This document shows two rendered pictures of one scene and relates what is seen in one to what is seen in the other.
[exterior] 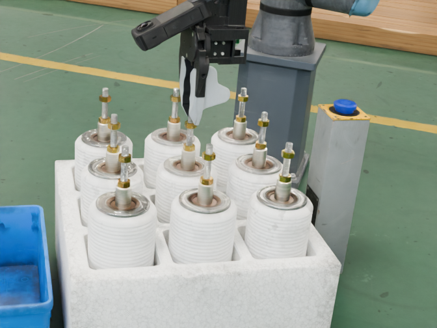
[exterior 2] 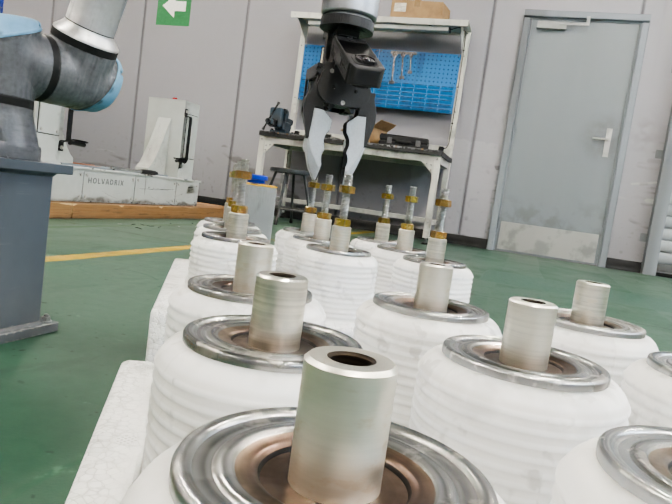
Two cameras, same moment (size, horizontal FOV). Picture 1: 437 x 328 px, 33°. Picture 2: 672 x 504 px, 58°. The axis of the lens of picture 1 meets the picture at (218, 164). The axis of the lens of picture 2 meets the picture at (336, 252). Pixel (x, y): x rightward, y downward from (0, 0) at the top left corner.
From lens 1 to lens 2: 138 cm
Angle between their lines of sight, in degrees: 84
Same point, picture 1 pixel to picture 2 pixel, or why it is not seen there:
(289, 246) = not seen: hidden behind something
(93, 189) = (371, 274)
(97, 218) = (465, 275)
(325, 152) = (267, 223)
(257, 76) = (12, 191)
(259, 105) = (14, 231)
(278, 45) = (29, 146)
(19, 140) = not seen: outside the picture
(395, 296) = not seen: hidden behind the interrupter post
